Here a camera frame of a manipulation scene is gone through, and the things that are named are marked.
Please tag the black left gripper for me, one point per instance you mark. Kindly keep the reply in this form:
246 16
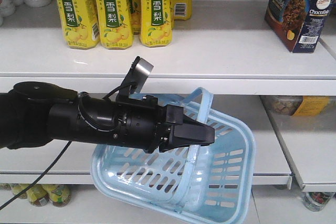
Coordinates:
144 124

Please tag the light blue plastic basket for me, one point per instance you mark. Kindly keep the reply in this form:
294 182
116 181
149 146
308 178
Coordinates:
198 184

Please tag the dark blue chocolate cookie box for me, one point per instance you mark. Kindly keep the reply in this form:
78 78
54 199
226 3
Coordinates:
298 23

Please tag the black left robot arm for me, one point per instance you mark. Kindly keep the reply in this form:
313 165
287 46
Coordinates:
35 113

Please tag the white store shelving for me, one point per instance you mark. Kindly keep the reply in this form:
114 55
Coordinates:
226 47

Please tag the clear tub of biscuits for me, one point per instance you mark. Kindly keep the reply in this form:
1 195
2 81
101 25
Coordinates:
298 105

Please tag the pear tea bottle right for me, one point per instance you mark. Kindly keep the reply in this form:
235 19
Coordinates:
156 23

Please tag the clear bottle lower right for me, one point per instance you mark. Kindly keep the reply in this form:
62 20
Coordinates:
316 201

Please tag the green tea bottle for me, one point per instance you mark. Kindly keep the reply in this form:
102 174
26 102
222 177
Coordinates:
37 196
59 194

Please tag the pear tea bottle middle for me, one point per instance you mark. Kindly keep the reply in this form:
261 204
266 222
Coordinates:
115 27

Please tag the pear tea bottle left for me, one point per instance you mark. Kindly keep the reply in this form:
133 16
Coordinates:
79 22

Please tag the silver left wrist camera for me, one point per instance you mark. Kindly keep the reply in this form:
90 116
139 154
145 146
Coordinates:
138 73

